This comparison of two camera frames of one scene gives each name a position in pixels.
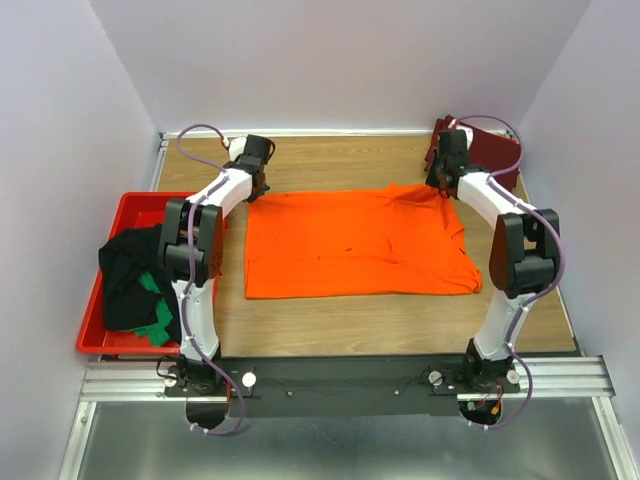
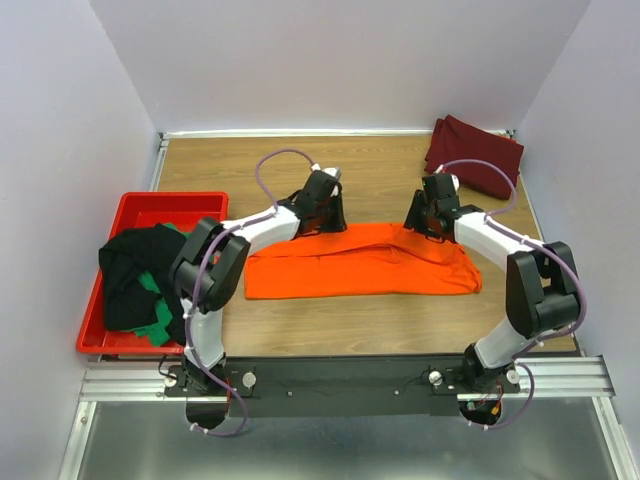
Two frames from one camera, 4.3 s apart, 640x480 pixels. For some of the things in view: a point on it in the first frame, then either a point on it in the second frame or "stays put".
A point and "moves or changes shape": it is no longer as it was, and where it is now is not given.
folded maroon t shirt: x=487 y=152 stays put
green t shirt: x=158 y=333 stays put
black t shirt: x=124 y=257 stays put
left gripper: x=258 y=185 → x=329 y=215
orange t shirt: x=372 y=240 moves or changes shape
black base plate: x=331 y=386 stays put
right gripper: x=439 y=179 → x=420 y=218
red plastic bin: x=135 y=210 stays put
